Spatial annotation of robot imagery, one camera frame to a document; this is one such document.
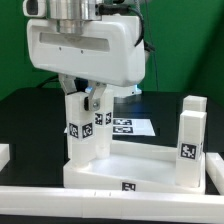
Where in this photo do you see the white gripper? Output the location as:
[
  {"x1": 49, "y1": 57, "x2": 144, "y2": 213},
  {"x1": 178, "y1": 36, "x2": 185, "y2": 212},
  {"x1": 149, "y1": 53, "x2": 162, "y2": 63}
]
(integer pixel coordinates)
[{"x1": 23, "y1": 0, "x2": 145, "y2": 111}]

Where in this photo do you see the white desk tabletop tray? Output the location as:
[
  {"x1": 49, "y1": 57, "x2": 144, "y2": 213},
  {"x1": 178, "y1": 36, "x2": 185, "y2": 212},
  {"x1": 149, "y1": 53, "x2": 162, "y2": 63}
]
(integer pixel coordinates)
[{"x1": 63, "y1": 140, "x2": 205, "y2": 195}]

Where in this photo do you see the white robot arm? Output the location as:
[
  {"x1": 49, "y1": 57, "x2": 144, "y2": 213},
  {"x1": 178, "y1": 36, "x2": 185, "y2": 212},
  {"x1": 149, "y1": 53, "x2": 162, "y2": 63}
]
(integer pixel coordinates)
[{"x1": 23, "y1": 0, "x2": 145, "y2": 111}]

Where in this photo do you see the white sheet with markers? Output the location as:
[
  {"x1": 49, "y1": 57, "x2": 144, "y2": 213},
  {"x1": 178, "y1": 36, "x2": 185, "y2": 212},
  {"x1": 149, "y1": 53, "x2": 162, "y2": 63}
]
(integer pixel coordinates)
[{"x1": 64, "y1": 118, "x2": 155, "y2": 138}]

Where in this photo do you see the white left side block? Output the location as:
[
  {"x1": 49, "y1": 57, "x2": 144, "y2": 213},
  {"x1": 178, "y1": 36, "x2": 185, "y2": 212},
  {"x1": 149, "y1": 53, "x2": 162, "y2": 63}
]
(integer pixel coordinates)
[{"x1": 0, "y1": 144, "x2": 10, "y2": 172}]

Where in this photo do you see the black cable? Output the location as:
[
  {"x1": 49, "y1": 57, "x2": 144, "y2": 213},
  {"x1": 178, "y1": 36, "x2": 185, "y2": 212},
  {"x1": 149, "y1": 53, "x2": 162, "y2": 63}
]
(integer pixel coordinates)
[{"x1": 35, "y1": 75, "x2": 61, "y2": 89}]

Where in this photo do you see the grey corrugated cable hose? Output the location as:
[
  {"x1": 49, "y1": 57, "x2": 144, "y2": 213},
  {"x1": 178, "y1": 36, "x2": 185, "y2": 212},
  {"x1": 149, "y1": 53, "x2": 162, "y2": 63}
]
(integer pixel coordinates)
[{"x1": 133, "y1": 0, "x2": 159, "y2": 91}]

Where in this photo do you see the white front rail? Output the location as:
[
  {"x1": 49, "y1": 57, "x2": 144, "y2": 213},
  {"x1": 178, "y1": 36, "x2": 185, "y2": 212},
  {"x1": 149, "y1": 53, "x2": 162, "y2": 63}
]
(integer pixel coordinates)
[{"x1": 0, "y1": 186, "x2": 224, "y2": 224}]

